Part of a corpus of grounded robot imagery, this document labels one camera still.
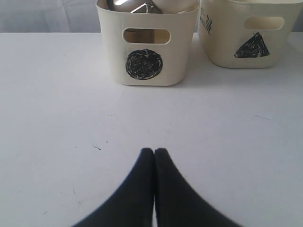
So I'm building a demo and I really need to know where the cream bin triangle mark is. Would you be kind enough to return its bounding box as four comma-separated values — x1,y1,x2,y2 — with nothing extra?
197,0,303,68

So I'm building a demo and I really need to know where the steel mug with handle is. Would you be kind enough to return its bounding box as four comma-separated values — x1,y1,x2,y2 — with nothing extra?
105,0,162,14

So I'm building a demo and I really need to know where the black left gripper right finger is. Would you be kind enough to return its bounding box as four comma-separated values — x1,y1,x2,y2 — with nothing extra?
154,148,240,227

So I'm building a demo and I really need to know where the white curtain backdrop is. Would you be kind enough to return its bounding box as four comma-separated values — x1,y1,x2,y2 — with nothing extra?
0,0,100,33

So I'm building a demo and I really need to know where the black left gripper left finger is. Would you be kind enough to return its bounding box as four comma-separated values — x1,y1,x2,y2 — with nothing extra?
74,148,155,227

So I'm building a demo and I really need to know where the cream bin circle mark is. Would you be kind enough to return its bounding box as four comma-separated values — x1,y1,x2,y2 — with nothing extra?
96,0,199,86

